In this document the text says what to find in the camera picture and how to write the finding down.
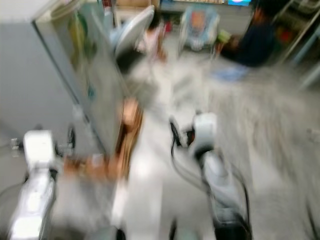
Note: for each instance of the child in pink clothes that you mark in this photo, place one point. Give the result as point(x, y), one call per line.
point(152, 42)

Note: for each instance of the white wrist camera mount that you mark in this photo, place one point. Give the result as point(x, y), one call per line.
point(39, 149)
point(206, 130)

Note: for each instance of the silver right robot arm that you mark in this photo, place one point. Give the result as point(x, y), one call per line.
point(222, 190)

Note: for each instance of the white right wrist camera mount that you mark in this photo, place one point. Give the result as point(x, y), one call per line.
point(206, 130)

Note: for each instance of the blue baby bouncer seat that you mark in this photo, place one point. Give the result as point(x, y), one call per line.
point(198, 25)

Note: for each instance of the blue cloth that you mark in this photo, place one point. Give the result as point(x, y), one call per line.
point(230, 74)

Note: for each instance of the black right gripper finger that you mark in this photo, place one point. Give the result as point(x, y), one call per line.
point(175, 132)

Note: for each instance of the silver fridge body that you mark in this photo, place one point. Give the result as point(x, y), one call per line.
point(80, 65)

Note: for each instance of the metal storage rack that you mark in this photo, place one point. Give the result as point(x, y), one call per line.
point(295, 25)

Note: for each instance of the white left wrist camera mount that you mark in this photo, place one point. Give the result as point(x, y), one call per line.
point(39, 149)

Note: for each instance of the white oval object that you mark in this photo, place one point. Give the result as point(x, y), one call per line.
point(135, 30)

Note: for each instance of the green cup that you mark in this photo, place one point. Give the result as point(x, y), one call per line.
point(223, 36)

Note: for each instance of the person in dark clothes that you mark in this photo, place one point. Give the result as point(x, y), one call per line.
point(255, 45)

